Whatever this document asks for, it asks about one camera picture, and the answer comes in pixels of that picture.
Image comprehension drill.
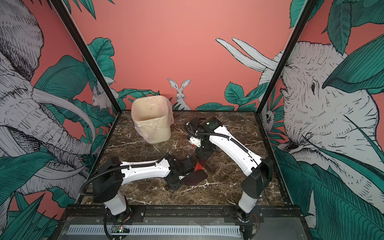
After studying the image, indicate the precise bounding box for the left black frame post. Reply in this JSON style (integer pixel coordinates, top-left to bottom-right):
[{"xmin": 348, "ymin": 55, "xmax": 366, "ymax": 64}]
[{"xmin": 50, "ymin": 0, "xmax": 122, "ymax": 115}]

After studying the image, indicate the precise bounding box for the cream trash bin with liner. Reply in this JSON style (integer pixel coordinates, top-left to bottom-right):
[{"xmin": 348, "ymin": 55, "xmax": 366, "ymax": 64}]
[{"xmin": 131, "ymin": 95, "xmax": 174, "ymax": 144}]

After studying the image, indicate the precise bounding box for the right black frame post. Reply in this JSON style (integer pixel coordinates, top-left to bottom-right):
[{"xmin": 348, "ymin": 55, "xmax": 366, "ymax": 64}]
[{"xmin": 256, "ymin": 0, "xmax": 317, "ymax": 116}]

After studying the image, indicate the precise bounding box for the white slotted cable duct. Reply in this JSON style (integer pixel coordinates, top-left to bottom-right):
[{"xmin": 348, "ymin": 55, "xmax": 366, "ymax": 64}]
[{"xmin": 66, "ymin": 225, "xmax": 242, "ymax": 237}]

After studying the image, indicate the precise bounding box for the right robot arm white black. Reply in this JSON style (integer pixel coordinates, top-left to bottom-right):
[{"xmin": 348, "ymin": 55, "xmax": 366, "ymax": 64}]
[{"xmin": 184, "ymin": 117, "xmax": 274, "ymax": 214}]

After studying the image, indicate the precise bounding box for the red paper scrap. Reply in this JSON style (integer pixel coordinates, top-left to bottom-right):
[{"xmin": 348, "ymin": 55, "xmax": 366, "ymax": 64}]
[{"xmin": 195, "ymin": 162, "xmax": 205, "ymax": 172}]

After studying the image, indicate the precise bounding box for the dark brown hand brush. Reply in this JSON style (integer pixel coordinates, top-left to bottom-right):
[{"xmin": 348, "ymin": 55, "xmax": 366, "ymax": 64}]
[{"xmin": 200, "ymin": 159, "xmax": 215, "ymax": 174}]

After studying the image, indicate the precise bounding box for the black frame post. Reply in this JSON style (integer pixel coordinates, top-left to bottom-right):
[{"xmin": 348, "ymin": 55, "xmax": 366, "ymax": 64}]
[
  {"xmin": 50, "ymin": 0, "xmax": 122, "ymax": 115},
  {"xmin": 256, "ymin": 0, "xmax": 317, "ymax": 116}
]

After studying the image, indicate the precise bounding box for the dark brown dustpan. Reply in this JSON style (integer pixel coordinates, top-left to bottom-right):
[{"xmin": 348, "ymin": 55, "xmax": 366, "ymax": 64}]
[{"xmin": 183, "ymin": 169, "xmax": 208, "ymax": 186}]

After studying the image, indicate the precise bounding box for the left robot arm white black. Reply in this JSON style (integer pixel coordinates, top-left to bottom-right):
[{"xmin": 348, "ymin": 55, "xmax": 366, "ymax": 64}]
[{"xmin": 80, "ymin": 154, "xmax": 197, "ymax": 216}]

